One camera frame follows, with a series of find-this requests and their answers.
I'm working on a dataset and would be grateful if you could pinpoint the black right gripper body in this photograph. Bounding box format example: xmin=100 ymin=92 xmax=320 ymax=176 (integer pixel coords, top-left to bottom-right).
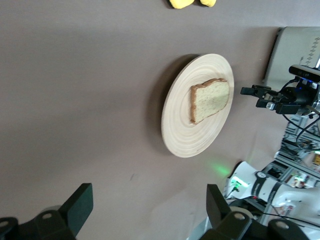
xmin=272 ymin=84 xmax=320 ymax=116

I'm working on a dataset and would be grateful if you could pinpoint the brown table cover sheet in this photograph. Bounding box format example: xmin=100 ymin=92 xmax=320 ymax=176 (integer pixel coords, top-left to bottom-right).
xmin=0 ymin=0 xmax=320 ymax=240

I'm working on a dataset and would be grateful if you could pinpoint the slice of brown toast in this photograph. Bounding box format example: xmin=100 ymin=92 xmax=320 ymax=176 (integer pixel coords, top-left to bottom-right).
xmin=190 ymin=77 xmax=230 ymax=125

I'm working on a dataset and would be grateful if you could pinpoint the round light wooden plate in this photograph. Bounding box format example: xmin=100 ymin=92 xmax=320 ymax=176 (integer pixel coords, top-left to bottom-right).
xmin=161 ymin=53 xmax=235 ymax=159

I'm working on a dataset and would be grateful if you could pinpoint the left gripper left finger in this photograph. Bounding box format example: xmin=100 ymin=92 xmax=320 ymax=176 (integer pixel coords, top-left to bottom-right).
xmin=17 ymin=183 xmax=94 ymax=240

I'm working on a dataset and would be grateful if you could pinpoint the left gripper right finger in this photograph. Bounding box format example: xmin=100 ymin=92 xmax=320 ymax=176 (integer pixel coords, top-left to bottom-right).
xmin=202 ymin=184 xmax=268 ymax=240

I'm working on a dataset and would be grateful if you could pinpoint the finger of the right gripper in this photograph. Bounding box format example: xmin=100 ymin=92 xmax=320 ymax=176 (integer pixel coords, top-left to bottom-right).
xmin=255 ymin=98 xmax=277 ymax=109
xmin=240 ymin=84 xmax=273 ymax=97

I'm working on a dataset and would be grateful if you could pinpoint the cream and chrome toaster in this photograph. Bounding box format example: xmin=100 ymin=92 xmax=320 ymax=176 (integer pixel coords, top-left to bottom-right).
xmin=261 ymin=26 xmax=320 ymax=88

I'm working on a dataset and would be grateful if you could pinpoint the aluminium frame profile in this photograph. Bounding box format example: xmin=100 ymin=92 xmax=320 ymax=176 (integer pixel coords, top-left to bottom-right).
xmin=273 ymin=117 xmax=320 ymax=181

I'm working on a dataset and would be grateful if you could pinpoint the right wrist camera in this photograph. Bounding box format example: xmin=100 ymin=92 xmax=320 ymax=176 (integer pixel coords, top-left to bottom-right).
xmin=288 ymin=64 xmax=320 ymax=85

